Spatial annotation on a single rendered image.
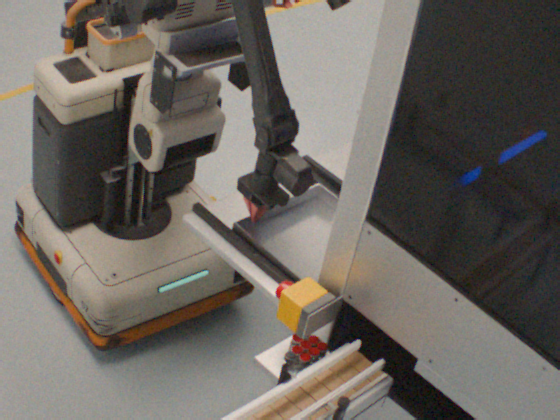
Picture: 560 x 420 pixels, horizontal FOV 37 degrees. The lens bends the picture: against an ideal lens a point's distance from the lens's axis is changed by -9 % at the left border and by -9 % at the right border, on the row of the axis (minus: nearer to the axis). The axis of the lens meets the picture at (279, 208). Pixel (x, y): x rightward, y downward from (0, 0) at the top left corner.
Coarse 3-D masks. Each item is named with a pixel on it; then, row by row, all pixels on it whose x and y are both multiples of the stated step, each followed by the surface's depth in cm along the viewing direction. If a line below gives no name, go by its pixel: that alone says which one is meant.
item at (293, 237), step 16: (320, 192) 209; (288, 208) 205; (304, 208) 206; (320, 208) 207; (240, 224) 195; (256, 224) 199; (272, 224) 199; (288, 224) 200; (304, 224) 201; (320, 224) 202; (256, 240) 189; (272, 240) 195; (288, 240) 196; (304, 240) 197; (320, 240) 198; (272, 256) 187; (288, 256) 192; (304, 256) 193; (320, 256) 194; (288, 272) 185; (304, 272) 189
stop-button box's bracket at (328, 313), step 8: (328, 304) 162; (336, 304) 164; (320, 312) 161; (328, 312) 163; (336, 312) 166; (312, 320) 160; (320, 320) 163; (328, 320) 165; (312, 328) 162; (304, 336) 162
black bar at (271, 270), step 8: (200, 208) 197; (200, 216) 197; (208, 216) 195; (208, 224) 196; (216, 224) 194; (224, 224) 194; (224, 232) 193; (232, 232) 192; (232, 240) 191; (240, 240) 191; (240, 248) 190; (248, 248) 189; (248, 256) 189; (256, 256) 188; (256, 264) 188; (264, 264) 186; (272, 264) 186; (272, 272) 185; (280, 272) 185; (280, 280) 184; (288, 280) 184
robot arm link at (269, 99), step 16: (240, 0) 169; (256, 0) 169; (240, 16) 171; (256, 16) 170; (240, 32) 173; (256, 32) 171; (256, 48) 171; (272, 48) 174; (256, 64) 173; (272, 64) 174; (256, 80) 175; (272, 80) 174; (256, 96) 177; (272, 96) 175; (256, 112) 178; (272, 112) 176; (288, 112) 178; (256, 128) 180; (272, 128) 176; (288, 128) 179; (272, 144) 178
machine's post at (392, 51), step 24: (408, 0) 128; (384, 24) 134; (408, 24) 130; (384, 48) 136; (408, 48) 133; (384, 72) 138; (384, 96) 140; (360, 120) 146; (384, 120) 142; (360, 144) 148; (384, 144) 144; (360, 168) 150; (360, 192) 152; (336, 216) 158; (360, 216) 154; (336, 240) 160; (336, 264) 163; (336, 288) 165; (336, 336) 174
